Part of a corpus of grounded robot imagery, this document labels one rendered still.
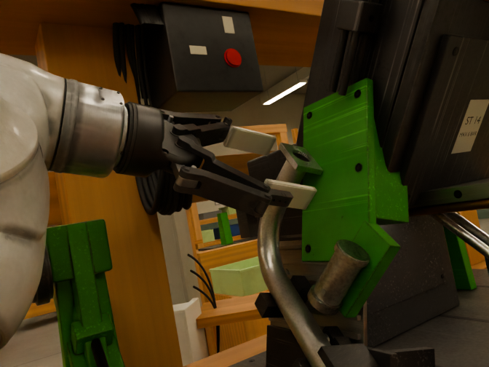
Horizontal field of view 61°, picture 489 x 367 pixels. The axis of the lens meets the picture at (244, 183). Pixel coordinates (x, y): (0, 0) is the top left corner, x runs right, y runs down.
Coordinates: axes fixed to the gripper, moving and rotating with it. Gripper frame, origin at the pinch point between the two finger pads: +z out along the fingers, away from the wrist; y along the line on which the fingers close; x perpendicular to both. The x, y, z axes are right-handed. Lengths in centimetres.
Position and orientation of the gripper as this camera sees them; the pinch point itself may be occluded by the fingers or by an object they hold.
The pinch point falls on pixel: (278, 167)
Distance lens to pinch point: 53.1
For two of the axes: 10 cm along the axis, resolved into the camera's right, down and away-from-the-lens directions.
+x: -4.0, 8.0, 4.5
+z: 8.5, 1.4, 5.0
